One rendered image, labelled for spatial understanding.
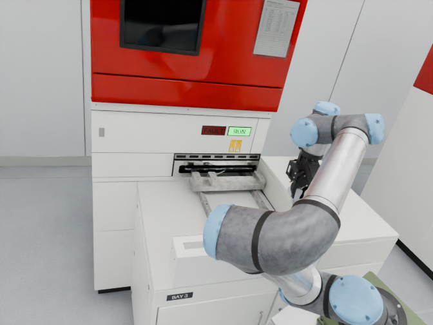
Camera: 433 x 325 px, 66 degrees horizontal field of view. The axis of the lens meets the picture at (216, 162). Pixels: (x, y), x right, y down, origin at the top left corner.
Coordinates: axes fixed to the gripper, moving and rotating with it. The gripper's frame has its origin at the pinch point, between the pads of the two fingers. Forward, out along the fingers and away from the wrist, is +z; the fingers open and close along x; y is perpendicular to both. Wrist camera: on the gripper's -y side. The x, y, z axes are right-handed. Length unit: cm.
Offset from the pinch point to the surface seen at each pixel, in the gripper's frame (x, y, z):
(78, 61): 79, 207, 15
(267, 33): -1, 53, -45
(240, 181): -2, 48, 23
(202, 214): 20.7, 32.2, 28.6
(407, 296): -142, 28, 111
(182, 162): 26, 57, 17
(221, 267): 24.1, -4.0, 21.4
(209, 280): 27.7, -4.0, 26.7
